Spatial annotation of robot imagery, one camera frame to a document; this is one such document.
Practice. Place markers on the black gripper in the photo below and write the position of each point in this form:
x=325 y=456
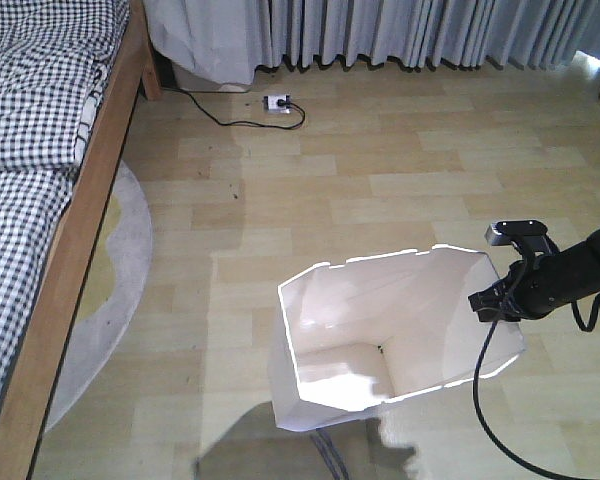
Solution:
x=519 y=295

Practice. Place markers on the white plastic trash bin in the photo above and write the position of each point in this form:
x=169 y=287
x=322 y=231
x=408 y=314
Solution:
x=351 y=341

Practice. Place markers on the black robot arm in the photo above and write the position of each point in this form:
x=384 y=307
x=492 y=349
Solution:
x=544 y=279

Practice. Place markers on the grey pleated curtain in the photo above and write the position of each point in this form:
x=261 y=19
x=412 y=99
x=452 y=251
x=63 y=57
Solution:
x=466 y=34

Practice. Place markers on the white sheer curtain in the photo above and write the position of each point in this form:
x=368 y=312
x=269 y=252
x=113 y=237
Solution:
x=212 y=45

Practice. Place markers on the grey round rug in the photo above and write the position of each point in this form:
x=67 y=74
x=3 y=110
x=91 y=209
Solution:
x=112 y=292

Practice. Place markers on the black white checkered bedding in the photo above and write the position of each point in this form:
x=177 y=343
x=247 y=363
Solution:
x=55 y=63

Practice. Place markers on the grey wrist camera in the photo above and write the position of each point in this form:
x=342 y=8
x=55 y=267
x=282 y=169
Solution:
x=503 y=232

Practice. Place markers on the wooden bed frame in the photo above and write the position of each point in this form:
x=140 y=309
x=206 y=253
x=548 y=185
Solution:
x=35 y=370

